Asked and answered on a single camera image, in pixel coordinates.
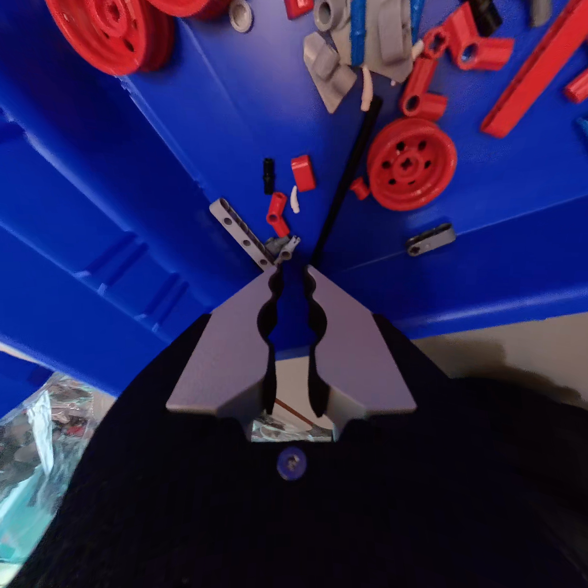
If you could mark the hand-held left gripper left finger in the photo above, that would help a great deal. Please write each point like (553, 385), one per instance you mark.
(220, 367)

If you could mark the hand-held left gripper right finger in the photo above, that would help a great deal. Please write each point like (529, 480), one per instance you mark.
(363, 367)

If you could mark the small grey pin connector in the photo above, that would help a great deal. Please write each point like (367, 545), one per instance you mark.
(281, 248)

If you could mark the blue plastic bin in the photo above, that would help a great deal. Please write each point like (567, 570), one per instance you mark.
(138, 183)

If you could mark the grey desk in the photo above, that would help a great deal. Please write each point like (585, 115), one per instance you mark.
(528, 340)

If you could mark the grey beam with holes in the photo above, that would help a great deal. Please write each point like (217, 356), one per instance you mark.
(239, 232)

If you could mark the dark grey short beam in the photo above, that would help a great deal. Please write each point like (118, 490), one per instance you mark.
(429, 240)

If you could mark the small red angle connector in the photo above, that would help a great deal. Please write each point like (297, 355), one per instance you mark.
(277, 213)

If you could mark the small red bush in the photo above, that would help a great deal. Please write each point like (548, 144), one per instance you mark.
(359, 189)

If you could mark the white tooth piece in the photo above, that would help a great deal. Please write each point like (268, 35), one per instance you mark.
(295, 200)

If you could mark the long black axle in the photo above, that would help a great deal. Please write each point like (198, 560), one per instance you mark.
(347, 179)

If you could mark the clear plastic bag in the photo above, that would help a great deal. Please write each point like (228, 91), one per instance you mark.
(41, 450)

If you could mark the black pin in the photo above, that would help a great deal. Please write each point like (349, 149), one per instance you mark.
(268, 175)

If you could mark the red curved panel piece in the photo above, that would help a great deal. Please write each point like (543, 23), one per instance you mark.
(303, 173)

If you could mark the red toy wheel rim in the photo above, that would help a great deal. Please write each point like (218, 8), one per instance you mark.
(188, 7)
(105, 32)
(411, 163)

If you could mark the grey connector block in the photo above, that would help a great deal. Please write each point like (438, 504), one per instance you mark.
(328, 71)

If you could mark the light blue pin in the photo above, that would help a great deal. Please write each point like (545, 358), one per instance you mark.
(583, 133)

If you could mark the grey and blue subassembly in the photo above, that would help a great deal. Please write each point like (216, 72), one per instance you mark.
(386, 32)

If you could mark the long red beam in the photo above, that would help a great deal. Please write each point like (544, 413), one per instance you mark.
(533, 76)

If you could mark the short red beam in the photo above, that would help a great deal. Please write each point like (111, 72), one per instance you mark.
(578, 87)

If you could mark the light grey bush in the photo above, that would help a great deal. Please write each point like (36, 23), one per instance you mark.
(241, 13)

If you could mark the small red brick piece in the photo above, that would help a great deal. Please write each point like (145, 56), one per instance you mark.
(298, 7)

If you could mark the black pin connector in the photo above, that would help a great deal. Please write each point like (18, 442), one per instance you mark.
(487, 16)

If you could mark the dark grey axle piece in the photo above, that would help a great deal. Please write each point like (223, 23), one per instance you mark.
(540, 10)

